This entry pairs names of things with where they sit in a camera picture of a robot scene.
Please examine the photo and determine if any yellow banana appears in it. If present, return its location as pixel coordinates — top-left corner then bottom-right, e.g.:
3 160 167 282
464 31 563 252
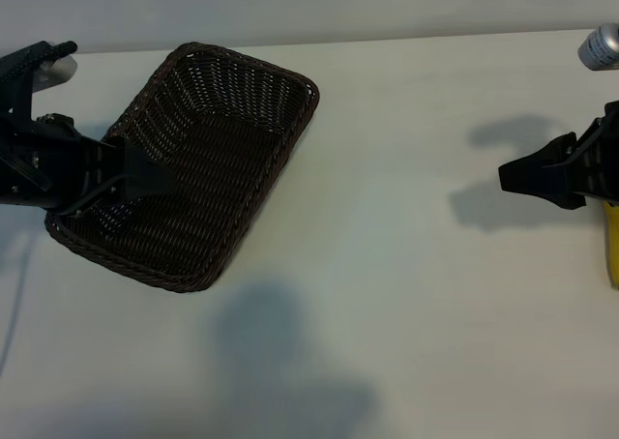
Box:
601 200 619 291

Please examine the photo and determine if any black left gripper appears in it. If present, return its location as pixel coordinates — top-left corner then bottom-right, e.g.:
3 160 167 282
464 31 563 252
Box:
44 134 176 215

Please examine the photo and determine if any dark brown wicker basket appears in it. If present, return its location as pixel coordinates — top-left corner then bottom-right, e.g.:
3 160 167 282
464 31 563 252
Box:
44 41 321 294

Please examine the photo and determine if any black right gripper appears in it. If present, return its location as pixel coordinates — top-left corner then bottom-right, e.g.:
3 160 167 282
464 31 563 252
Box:
498 99 619 212

